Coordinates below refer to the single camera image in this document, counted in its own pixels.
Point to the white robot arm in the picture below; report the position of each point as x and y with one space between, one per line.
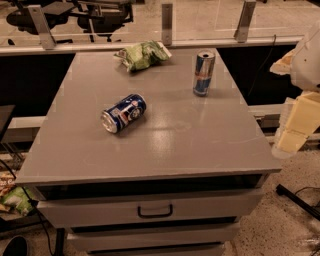
305 66

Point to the red bull can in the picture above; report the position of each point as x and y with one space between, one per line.
205 61

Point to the left metal bracket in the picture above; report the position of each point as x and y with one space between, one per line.
39 20

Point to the blue pepsi can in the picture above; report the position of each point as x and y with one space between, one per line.
123 113

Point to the middle metal bracket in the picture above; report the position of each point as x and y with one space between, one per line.
167 23

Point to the green chip bag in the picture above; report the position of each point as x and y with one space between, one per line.
143 55

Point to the black stand leg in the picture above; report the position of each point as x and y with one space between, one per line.
313 211

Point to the dark round bin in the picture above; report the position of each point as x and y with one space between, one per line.
17 246

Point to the right metal bracket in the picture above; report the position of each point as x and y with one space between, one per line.
242 31

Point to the black office chair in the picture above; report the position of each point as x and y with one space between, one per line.
100 17

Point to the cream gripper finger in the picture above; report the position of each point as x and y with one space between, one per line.
283 65
299 119

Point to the grey drawer cabinet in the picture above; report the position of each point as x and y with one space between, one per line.
206 156

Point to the metal bracket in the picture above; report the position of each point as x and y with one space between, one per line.
39 20
242 31
167 23

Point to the snack bags on floor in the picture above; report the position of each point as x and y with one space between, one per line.
12 197

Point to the black drawer handle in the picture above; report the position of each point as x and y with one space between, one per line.
152 213

